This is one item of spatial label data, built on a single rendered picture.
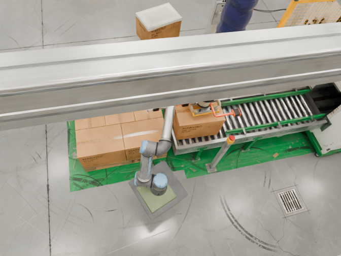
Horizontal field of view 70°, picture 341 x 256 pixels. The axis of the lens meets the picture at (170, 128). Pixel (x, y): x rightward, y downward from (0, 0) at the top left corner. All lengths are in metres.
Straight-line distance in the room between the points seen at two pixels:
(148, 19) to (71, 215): 3.00
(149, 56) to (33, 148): 3.81
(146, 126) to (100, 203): 1.23
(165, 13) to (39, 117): 3.82
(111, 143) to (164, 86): 2.87
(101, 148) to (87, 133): 0.29
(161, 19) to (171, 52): 3.64
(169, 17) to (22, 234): 3.64
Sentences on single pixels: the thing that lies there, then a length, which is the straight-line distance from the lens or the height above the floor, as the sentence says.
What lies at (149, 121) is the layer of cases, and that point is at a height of 0.54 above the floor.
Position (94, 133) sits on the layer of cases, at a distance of 3.42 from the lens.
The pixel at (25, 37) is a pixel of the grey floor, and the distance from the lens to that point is 5.69.
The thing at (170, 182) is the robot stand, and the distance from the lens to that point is 2.91.
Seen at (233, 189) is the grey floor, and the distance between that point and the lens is 3.87.
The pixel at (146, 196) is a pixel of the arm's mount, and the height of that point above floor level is 0.80.
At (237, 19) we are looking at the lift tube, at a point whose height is 2.37.
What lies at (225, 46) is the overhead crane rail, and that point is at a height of 3.20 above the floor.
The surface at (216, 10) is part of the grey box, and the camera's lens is 3.31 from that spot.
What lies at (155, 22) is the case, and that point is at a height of 1.02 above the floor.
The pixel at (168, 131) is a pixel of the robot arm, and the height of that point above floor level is 1.63.
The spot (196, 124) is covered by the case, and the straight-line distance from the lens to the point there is 3.05.
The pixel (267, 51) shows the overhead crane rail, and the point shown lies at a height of 3.21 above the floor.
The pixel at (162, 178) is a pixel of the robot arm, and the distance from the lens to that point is 2.59.
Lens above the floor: 3.53
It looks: 61 degrees down
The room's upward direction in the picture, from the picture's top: 11 degrees clockwise
